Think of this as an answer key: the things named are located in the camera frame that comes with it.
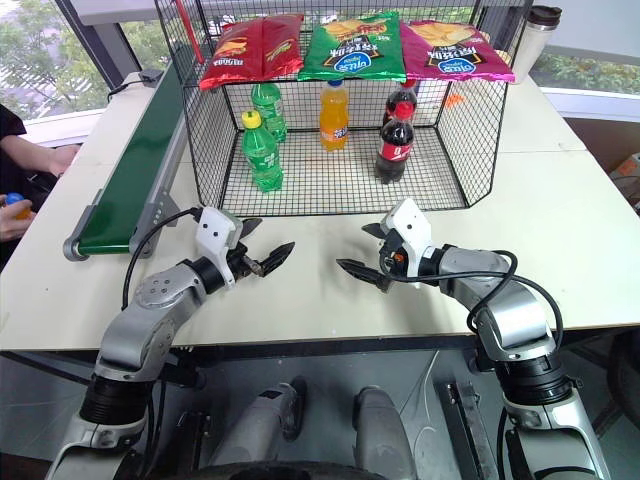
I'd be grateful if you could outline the silver right robot leg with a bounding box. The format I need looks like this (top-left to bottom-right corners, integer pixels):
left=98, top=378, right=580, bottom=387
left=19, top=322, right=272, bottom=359
left=353, top=385, right=417, bottom=480

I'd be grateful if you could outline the small cola bottle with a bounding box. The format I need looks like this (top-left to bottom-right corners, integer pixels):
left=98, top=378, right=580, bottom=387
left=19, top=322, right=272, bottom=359
left=383, top=79, right=419, bottom=127

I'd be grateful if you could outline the silver left robot leg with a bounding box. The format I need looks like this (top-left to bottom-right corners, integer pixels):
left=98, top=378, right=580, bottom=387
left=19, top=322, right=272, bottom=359
left=208, top=375, right=309, bottom=469

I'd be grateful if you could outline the green chips bag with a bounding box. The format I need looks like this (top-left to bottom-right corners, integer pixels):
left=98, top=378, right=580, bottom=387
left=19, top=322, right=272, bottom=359
left=297, top=10, right=408, bottom=83

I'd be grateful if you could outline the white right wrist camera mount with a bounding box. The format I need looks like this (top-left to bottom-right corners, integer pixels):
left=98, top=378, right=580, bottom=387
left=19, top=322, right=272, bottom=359
left=378, top=197, right=437, bottom=287

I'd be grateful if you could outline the red chips bag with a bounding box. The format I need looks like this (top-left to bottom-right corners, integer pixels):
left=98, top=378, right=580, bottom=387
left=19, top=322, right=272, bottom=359
left=198, top=13, right=306, bottom=92

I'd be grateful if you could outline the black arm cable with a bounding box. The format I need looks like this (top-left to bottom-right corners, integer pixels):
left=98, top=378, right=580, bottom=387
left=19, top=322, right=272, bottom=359
left=466, top=249, right=566, bottom=351
left=121, top=207, right=204, bottom=314

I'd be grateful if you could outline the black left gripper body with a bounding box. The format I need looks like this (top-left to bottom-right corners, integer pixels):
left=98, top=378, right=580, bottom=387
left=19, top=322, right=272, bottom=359
left=226, top=242, right=264, bottom=282

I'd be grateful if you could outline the magenta chips bag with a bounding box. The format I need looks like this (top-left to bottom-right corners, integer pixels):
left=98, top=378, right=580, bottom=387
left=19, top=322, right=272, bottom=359
left=399, top=19, right=517, bottom=84

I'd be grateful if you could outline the black power adapter with cable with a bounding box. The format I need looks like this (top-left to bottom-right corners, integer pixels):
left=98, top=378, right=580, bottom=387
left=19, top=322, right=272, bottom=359
left=105, top=69, right=165, bottom=104

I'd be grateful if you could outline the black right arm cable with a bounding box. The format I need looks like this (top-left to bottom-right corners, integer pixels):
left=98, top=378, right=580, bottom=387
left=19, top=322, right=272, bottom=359
left=466, top=249, right=566, bottom=351

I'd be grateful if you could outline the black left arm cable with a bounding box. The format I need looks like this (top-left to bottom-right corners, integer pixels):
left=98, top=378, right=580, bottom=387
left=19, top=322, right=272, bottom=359
left=121, top=207, right=204, bottom=314

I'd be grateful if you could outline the silver robot leg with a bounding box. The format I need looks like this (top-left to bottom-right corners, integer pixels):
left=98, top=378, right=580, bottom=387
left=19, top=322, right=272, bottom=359
left=208, top=375, right=309, bottom=469
left=353, top=385, right=417, bottom=480

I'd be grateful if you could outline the green soda bottle yellow cap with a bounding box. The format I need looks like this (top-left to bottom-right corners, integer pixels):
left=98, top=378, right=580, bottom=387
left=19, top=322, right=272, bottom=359
left=240, top=110, right=285, bottom=194

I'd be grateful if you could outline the person black clothing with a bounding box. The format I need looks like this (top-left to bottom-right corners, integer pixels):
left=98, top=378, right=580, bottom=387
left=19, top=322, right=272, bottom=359
left=0, top=103, right=60, bottom=271

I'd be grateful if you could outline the orange bottle blue cap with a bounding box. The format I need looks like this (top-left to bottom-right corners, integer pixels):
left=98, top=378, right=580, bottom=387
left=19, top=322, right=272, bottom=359
left=3, top=192, right=34, bottom=222

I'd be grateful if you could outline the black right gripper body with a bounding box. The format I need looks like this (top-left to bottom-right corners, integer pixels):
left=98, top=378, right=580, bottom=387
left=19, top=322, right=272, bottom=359
left=377, top=232, right=408, bottom=282

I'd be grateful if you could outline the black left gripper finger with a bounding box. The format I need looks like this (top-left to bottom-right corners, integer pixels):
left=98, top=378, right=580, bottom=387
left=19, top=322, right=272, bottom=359
left=256, top=241, right=297, bottom=276
left=238, top=216, right=264, bottom=240

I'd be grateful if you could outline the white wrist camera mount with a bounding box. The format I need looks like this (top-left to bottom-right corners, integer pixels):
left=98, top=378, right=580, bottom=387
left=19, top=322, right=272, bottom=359
left=193, top=206, right=247, bottom=292
left=378, top=197, right=437, bottom=287

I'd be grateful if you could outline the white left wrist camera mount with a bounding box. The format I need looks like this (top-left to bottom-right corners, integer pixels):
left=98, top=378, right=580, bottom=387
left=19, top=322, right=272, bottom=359
left=193, top=206, right=247, bottom=292

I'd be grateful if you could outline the person right hand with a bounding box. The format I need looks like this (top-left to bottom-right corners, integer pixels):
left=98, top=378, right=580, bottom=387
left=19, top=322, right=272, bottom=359
left=0, top=200, right=37, bottom=242

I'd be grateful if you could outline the red pole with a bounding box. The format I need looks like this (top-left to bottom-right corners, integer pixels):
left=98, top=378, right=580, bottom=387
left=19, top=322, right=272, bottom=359
left=171, top=0, right=208, bottom=66

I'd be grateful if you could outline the green conveyor belt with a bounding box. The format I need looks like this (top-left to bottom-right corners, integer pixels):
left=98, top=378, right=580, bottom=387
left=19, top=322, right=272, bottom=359
left=62, top=58, right=202, bottom=263

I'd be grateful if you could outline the orange soda bottle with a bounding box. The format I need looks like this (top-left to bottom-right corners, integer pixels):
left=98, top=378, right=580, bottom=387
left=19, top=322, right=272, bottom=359
left=319, top=79, right=350, bottom=153

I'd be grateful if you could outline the person left hand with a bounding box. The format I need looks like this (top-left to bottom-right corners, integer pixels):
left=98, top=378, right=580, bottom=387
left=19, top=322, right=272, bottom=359
left=48, top=143, right=82, bottom=177

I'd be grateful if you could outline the white tumbler black lid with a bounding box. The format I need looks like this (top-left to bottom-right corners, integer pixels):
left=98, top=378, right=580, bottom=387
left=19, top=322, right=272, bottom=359
left=511, top=4, right=550, bottom=86

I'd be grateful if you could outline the large cola bottle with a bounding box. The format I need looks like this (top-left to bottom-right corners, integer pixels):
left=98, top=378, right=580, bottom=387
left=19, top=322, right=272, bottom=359
left=374, top=105, right=417, bottom=185

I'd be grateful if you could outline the black wire mesh basket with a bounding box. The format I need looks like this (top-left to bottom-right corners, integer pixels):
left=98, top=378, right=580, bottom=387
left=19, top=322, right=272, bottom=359
left=153, top=0, right=512, bottom=218

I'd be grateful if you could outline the cardboard box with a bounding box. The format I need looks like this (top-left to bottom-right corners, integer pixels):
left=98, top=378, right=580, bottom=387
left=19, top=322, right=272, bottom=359
left=607, top=149, right=640, bottom=211

